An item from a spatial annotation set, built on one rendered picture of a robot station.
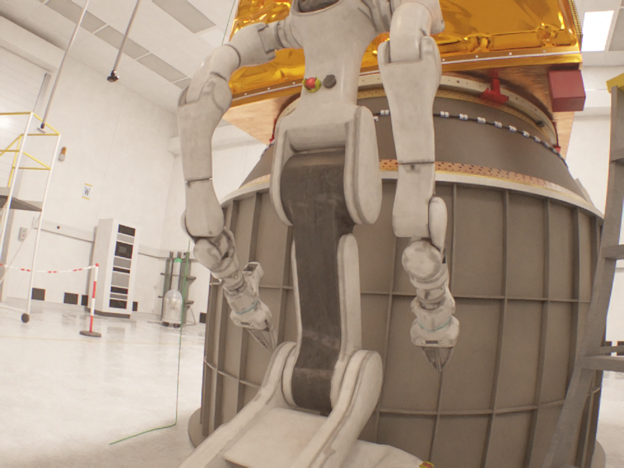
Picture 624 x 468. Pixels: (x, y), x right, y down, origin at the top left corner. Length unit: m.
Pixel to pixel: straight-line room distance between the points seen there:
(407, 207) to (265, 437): 0.49
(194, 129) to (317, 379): 0.57
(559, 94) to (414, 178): 1.27
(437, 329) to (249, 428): 0.42
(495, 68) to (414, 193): 1.28
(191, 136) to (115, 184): 9.01
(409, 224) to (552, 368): 1.06
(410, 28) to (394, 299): 0.87
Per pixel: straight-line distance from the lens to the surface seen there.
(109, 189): 9.75
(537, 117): 2.14
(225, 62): 0.98
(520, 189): 1.47
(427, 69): 0.69
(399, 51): 0.72
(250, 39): 1.09
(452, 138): 1.59
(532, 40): 1.92
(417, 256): 0.69
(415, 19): 0.77
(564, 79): 1.88
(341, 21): 0.98
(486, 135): 1.68
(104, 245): 8.84
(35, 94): 9.02
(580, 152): 7.69
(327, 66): 0.96
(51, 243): 8.93
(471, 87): 1.88
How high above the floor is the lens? 0.72
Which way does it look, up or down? 10 degrees up
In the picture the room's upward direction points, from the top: 5 degrees clockwise
